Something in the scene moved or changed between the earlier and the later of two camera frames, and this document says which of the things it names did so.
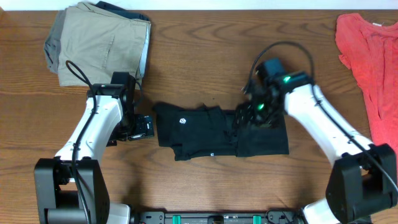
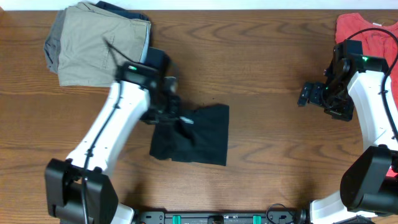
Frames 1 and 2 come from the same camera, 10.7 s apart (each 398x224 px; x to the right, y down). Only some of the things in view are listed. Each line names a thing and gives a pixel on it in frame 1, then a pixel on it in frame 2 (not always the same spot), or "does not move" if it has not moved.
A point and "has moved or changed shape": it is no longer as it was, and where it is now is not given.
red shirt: x=371 y=50 does not move
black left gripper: x=145 y=128 -> x=175 y=116
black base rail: x=271 y=217 does not move
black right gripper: x=247 y=114 -> x=344 y=112
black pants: x=202 y=131 has moved or changed shape
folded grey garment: x=51 y=46 does not move
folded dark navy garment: x=129 y=14 does not move
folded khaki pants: x=99 y=43 does not move
